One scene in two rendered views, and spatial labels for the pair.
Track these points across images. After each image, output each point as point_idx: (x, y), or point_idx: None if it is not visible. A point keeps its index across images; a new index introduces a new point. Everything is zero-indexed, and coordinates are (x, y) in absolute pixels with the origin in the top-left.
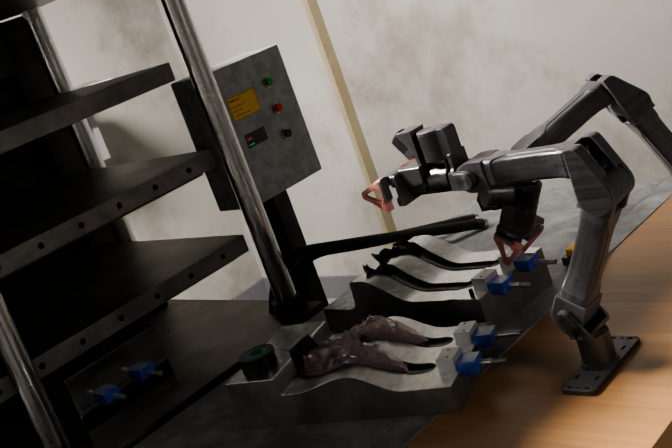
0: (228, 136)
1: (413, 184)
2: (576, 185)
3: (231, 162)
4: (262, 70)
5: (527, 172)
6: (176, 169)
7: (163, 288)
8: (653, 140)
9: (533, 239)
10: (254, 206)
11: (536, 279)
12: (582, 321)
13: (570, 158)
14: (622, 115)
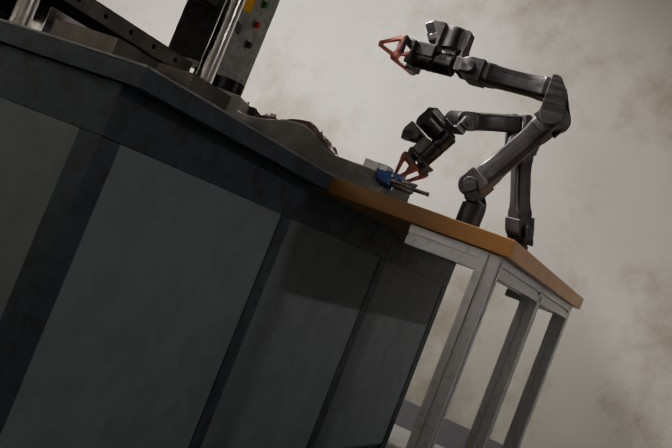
0: None
1: (423, 53)
2: (547, 98)
3: (231, 10)
4: None
5: (513, 81)
6: None
7: (137, 32)
8: (520, 175)
9: (417, 178)
10: (220, 50)
11: None
12: (480, 190)
13: (555, 80)
14: None
